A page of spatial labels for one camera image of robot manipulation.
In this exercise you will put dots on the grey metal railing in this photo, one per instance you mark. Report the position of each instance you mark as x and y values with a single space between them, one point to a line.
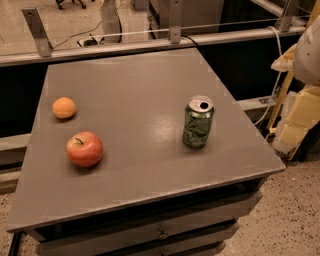
135 48

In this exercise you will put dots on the grey drawer cabinet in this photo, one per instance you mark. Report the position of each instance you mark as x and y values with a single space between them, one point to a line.
147 178

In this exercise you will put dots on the green soda can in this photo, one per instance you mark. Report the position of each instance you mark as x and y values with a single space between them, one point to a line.
199 113

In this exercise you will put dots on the left metal railing bracket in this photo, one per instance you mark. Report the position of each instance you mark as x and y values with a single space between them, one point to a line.
38 32

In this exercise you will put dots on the middle metal railing bracket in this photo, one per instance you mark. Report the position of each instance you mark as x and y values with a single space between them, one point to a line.
175 13

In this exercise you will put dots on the right metal railing bracket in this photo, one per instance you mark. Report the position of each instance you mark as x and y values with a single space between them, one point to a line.
284 22

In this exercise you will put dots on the orange fruit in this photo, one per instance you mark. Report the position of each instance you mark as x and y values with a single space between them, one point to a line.
64 107

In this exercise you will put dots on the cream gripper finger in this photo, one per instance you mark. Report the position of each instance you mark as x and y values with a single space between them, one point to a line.
299 114
285 62

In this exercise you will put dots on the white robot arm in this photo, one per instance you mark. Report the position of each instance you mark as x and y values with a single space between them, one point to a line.
306 62

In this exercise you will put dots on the brass drawer knob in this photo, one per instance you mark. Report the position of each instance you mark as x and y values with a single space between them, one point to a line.
162 235

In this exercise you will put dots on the metal railing bracket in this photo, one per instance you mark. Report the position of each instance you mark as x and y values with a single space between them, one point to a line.
38 32
175 13
284 22

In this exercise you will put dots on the red apple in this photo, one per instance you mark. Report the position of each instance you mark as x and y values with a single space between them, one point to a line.
84 149

